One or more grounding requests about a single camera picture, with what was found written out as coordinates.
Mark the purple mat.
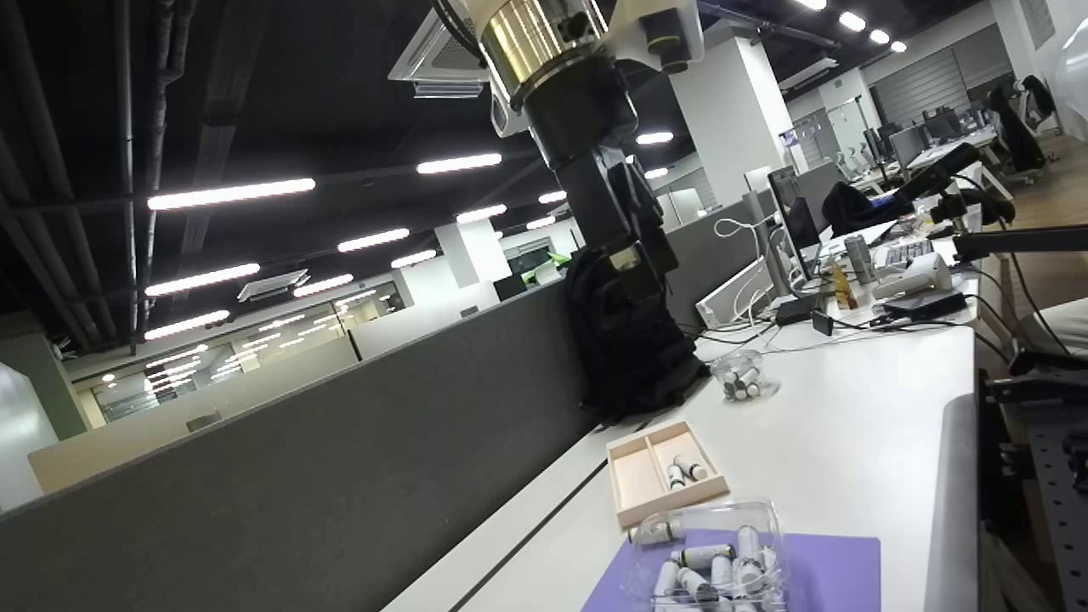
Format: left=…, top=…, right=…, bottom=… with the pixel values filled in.
left=582, top=527, right=884, bottom=612

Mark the white paper roll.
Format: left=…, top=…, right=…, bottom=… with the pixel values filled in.
left=901, top=247, right=958, bottom=298

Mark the pile of small grey objects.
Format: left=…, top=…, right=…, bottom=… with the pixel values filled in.
left=650, top=500, right=791, bottom=612

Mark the grey low partition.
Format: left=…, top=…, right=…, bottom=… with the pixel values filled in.
left=661, top=201, right=766, bottom=339

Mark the long ceiling light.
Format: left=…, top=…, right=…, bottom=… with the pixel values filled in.
left=287, top=268, right=360, bottom=302
left=143, top=172, right=323, bottom=219
left=453, top=201, right=513, bottom=229
left=411, top=149, right=506, bottom=180
left=143, top=260, right=266, bottom=302
left=334, top=225, right=415, bottom=260
left=139, top=306, right=235, bottom=342

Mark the computer monitor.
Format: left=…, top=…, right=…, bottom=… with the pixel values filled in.
left=766, top=161, right=851, bottom=254

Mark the clear plastic bowl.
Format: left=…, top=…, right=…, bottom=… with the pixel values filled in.
left=716, top=347, right=786, bottom=408

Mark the wooden two-compartment tray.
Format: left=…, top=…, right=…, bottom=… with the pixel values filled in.
left=600, top=419, right=735, bottom=535

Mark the black backpack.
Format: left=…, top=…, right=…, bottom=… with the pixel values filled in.
left=562, top=246, right=714, bottom=419

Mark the metal perforated breadboard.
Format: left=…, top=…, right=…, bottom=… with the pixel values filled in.
left=1021, top=415, right=1088, bottom=612

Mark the ceiling air conditioner unit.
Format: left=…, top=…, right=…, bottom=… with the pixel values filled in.
left=384, top=6, right=496, bottom=106

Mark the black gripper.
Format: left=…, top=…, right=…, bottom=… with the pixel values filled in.
left=521, top=51, right=683, bottom=278

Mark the grey desk partition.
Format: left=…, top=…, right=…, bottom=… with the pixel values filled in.
left=0, top=278, right=600, bottom=612

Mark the white square pillar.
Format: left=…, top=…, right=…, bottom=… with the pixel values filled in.
left=667, top=35, right=797, bottom=212

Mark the black horizontal bar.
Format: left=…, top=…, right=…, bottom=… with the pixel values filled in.
left=950, top=221, right=1088, bottom=263

